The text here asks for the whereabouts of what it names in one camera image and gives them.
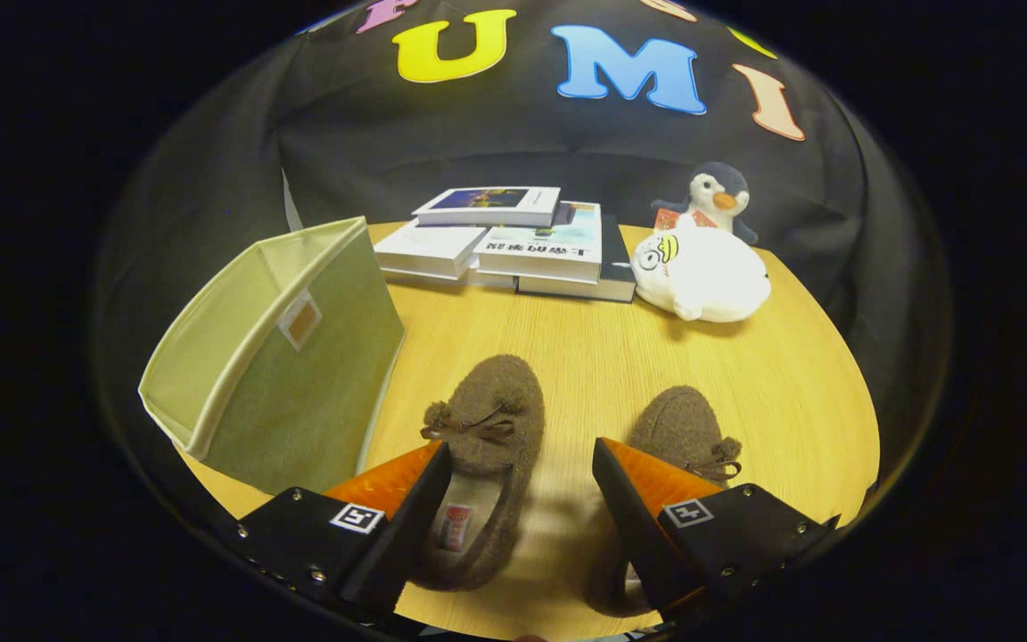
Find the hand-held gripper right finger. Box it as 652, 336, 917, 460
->
591, 437, 840, 621

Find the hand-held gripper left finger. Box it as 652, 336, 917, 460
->
237, 440, 454, 623

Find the brown fuzzy shoe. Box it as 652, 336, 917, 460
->
587, 385, 744, 618
407, 354, 546, 592

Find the green fabric storage box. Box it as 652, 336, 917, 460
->
137, 216, 406, 496

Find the black book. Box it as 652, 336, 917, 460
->
518, 214, 637, 303

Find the white seal plush toy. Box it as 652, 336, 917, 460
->
630, 225, 772, 324

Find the plain white book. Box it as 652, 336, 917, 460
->
374, 218, 488, 284

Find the white book pale blue cover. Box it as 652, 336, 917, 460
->
475, 202, 604, 284

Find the white book blue photo cover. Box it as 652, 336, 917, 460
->
411, 185, 562, 229

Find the penguin plush toy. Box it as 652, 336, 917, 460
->
652, 161, 760, 246

